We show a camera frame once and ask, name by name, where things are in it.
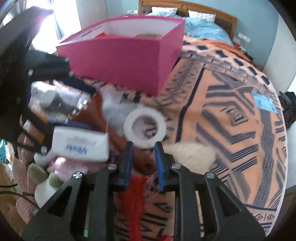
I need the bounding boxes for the white pillow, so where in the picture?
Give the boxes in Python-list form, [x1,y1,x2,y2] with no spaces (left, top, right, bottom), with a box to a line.
[152,6,178,15]
[188,10,216,23]

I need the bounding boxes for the white Vinda tissue pack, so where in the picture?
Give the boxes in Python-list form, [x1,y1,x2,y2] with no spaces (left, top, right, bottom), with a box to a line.
[51,126,109,162]

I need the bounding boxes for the white tape roll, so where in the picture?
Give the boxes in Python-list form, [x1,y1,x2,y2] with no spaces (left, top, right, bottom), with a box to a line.
[123,108,167,149]

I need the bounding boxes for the left white pillow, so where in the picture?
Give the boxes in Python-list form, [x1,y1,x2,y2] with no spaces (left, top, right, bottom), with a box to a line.
[152,6,178,15]

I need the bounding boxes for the right white pillow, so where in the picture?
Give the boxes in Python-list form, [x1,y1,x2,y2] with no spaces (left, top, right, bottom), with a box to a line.
[188,10,216,23]

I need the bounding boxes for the pink cardboard box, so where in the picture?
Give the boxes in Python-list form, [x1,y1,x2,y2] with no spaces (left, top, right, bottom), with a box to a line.
[57,16,185,96]

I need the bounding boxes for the wooden bed headboard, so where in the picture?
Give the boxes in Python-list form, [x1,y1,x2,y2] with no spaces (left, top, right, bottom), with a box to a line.
[138,0,237,39]

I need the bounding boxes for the blue paper card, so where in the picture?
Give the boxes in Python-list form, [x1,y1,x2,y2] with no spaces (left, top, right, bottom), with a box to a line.
[251,91,278,113]

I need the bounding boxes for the white fluffy plush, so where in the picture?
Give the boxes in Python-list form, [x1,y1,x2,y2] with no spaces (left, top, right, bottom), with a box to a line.
[163,142,216,174]

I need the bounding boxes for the red tassel item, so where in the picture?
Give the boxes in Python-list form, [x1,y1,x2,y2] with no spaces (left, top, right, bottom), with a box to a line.
[120,176,147,241]

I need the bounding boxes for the watch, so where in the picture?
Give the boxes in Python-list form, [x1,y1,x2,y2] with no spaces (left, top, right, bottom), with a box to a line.
[29,81,90,121]

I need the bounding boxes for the orange patterned blanket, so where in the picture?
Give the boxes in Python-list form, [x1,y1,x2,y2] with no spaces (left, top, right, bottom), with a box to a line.
[82,36,288,241]

